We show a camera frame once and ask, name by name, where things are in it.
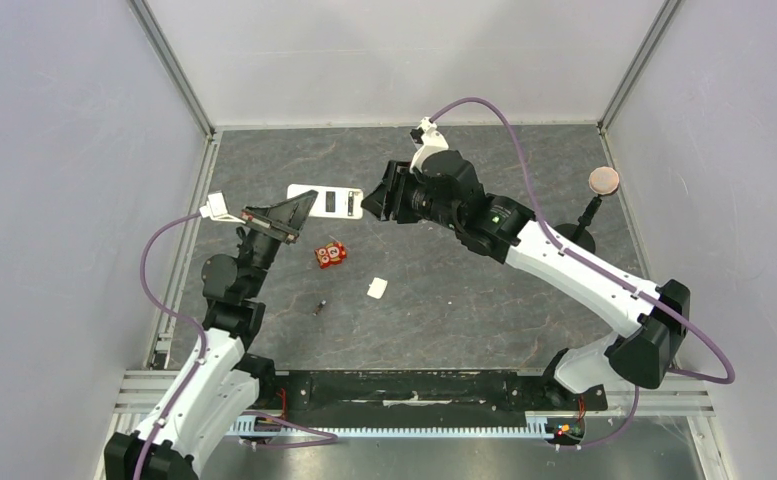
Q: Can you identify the red battery pack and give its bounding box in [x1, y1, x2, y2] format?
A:
[314, 241, 347, 269]

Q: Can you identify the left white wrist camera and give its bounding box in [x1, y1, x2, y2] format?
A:
[199, 191, 244, 224]

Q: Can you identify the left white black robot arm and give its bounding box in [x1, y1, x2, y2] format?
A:
[103, 190, 319, 479]

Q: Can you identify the black stand with pink disc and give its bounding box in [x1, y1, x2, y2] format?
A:
[554, 166, 620, 253]

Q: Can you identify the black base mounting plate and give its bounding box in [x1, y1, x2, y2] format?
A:
[253, 369, 608, 428]

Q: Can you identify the white battery cover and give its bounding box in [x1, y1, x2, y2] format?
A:
[366, 277, 388, 299]

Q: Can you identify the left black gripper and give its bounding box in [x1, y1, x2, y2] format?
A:
[239, 191, 318, 298]

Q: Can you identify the white slotted cable duct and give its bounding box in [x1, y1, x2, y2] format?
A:
[225, 415, 556, 441]

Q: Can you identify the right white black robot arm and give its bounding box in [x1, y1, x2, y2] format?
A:
[362, 150, 690, 408]

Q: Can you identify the white remote control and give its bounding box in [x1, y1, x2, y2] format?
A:
[286, 184, 364, 220]

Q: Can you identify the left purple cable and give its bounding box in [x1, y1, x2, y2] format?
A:
[132, 213, 209, 480]

